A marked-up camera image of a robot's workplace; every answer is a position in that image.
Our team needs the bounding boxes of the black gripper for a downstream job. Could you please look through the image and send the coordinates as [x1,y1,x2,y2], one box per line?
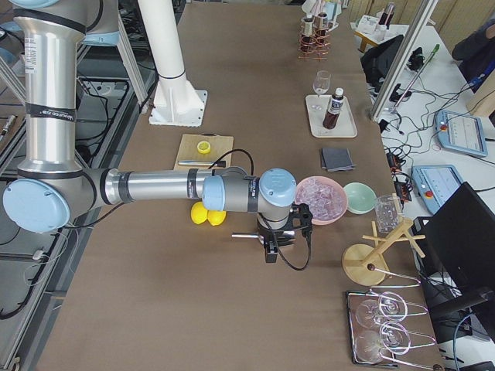
[258,204,312,264]

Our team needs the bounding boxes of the copper wire bottle basket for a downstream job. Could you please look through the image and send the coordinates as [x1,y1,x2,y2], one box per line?
[298,14,330,61]

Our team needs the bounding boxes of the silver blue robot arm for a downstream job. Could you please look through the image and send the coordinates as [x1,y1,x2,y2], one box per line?
[2,1,312,263]

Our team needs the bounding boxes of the tea bottle middle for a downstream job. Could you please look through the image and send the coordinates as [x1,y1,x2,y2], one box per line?
[301,15,314,38]

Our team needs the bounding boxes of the tea bottle front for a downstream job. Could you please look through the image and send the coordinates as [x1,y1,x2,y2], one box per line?
[315,12,329,37]

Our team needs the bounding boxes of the metal ice scoop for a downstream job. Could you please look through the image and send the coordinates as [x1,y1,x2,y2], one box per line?
[231,231,295,246]

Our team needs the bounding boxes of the yellow lemon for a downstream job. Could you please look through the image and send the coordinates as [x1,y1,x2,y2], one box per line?
[190,202,208,225]
[207,210,227,226]

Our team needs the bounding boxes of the pink bowl with ice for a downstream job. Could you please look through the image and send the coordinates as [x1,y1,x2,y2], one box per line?
[295,176,348,225]

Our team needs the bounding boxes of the wooden cup tree stand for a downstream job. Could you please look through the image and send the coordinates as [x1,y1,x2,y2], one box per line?
[342,193,425,287]

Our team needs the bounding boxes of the green bowl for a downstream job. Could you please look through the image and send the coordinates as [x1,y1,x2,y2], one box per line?
[343,182,377,215]

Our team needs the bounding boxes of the grey folded cloth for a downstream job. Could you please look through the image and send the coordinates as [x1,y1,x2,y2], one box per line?
[320,148,355,172]

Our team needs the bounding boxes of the wooden cutting board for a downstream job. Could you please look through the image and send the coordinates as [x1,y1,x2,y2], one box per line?
[173,134,234,170]

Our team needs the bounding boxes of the black glass tray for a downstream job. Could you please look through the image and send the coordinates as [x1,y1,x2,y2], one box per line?
[345,291,398,369]

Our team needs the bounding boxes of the halved lemon piece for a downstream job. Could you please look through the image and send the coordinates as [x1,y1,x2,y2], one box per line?
[196,141,211,155]

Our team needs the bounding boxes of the clear tumbler glass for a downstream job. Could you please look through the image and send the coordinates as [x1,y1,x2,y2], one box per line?
[374,194,400,233]

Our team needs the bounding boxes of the hanging wine glass upper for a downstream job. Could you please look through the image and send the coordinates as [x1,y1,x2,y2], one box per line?
[356,291,408,329]

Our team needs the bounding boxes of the hanging wine glass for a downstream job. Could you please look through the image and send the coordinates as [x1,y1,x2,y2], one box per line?
[354,322,411,364]
[356,291,408,329]

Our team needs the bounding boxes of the cream rabbit tray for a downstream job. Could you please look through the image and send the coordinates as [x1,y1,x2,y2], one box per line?
[305,94,358,139]

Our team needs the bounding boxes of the hanging wine glass lower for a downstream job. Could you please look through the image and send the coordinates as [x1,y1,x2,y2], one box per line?
[354,322,411,364]

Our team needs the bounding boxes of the clear wine glass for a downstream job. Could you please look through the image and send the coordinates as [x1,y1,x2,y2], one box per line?
[312,70,331,97]

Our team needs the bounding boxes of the black monitor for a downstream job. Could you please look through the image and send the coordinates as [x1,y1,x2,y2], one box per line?
[413,182,494,327]

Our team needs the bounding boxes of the white cardboard box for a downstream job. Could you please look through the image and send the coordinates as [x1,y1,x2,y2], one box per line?
[356,15,387,40]

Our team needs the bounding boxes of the metal grabber stick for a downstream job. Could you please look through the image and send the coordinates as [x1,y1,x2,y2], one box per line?
[390,43,441,114]

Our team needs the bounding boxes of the wire glass holder rack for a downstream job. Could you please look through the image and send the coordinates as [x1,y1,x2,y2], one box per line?
[367,264,436,370]

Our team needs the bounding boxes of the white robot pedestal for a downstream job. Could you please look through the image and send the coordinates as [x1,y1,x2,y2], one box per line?
[138,0,207,128]

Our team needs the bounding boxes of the aluminium frame post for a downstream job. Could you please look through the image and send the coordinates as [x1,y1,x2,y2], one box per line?
[370,0,438,123]

